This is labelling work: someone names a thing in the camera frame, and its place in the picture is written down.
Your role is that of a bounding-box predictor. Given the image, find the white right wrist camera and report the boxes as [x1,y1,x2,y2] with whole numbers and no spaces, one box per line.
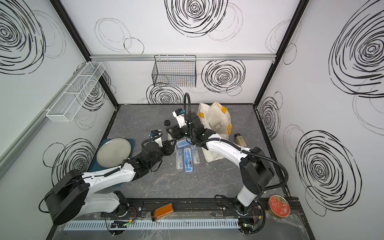
[173,109,187,128]

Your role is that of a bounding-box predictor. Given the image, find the white slotted cable duct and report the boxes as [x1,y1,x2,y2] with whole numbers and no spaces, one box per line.
[64,219,240,231]

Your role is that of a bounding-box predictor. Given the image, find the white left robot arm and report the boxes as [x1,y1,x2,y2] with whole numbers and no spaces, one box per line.
[43,140,177,226]

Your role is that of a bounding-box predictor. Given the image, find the red round tin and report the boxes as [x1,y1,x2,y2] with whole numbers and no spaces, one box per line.
[268,195,291,219]

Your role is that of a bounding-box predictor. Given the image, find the white mesh wall shelf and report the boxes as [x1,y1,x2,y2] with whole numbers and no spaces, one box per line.
[46,62,106,122]

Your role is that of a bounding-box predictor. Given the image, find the black wire basket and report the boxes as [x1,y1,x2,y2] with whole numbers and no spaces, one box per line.
[152,55,197,88]

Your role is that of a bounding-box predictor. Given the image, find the cream canvas bag yellow handles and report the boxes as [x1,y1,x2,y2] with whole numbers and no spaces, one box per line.
[196,101,233,163]

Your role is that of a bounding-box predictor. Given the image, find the blue compass set case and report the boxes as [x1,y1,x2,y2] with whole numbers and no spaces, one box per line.
[183,148,193,173]

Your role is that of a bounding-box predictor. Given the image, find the clear blue compass case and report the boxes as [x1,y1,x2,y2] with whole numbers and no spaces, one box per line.
[191,146,200,165]

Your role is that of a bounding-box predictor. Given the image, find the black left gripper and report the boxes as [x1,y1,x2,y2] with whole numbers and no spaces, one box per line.
[148,139,177,170]

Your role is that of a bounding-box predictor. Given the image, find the black corrugated cable hose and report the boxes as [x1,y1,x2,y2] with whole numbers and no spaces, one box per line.
[183,92,289,193]

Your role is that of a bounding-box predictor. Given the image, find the powder spice jar black lid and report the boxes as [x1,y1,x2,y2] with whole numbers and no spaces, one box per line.
[234,134,247,147]

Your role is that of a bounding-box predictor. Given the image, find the herb spice jar black lid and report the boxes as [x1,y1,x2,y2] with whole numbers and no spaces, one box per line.
[164,120,171,127]

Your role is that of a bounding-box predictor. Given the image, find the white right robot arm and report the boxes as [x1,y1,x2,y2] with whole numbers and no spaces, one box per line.
[167,109,275,215]

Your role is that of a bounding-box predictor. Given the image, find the large blue mifly compass case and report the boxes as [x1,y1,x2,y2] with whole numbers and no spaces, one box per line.
[176,138,192,149]

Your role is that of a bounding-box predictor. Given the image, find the teal tray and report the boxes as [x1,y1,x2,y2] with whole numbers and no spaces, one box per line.
[89,138,135,172]

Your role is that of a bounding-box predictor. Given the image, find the orange box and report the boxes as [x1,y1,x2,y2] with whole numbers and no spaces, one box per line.
[151,203,174,222]

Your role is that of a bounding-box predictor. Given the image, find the round metal plate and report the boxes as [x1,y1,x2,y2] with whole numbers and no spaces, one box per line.
[97,138,132,168]

